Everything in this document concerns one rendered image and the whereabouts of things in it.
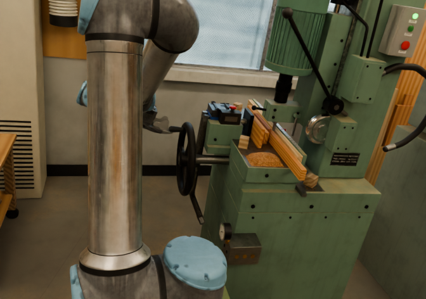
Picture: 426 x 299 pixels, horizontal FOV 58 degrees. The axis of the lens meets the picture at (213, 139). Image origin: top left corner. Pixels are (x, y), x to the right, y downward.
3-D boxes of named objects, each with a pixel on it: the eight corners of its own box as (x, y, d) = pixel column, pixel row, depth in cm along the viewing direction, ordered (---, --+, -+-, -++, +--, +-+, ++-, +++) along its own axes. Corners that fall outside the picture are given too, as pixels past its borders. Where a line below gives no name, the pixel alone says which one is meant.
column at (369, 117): (294, 152, 173) (338, -17, 144) (338, 154, 178) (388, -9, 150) (316, 178, 153) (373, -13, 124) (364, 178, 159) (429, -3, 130)
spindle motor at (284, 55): (257, 62, 148) (274, -24, 136) (298, 66, 152) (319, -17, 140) (273, 75, 133) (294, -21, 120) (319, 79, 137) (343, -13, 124)
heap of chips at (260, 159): (244, 154, 139) (245, 147, 138) (276, 156, 143) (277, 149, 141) (251, 166, 132) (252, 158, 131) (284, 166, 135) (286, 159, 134)
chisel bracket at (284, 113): (260, 118, 153) (264, 98, 149) (292, 120, 156) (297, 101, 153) (266, 125, 146) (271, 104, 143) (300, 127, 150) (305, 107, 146)
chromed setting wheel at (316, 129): (300, 141, 144) (309, 110, 139) (329, 142, 147) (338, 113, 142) (303, 144, 141) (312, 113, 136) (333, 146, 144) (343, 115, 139)
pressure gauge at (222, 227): (217, 237, 140) (220, 218, 137) (227, 236, 141) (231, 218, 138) (221, 248, 135) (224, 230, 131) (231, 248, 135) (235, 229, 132)
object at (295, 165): (246, 113, 182) (247, 104, 181) (250, 113, 183) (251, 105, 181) (298, 180, 127) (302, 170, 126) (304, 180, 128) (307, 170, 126)
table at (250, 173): (191, 116, 184) (192, 104, 182) (250, 120, 192) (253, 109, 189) (219, 182, 131) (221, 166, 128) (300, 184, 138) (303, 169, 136)
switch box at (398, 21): (377, 51, 135) (392, 4, 128) (400, 54, 137) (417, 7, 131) (388, 55, 129) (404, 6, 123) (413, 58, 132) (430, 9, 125)
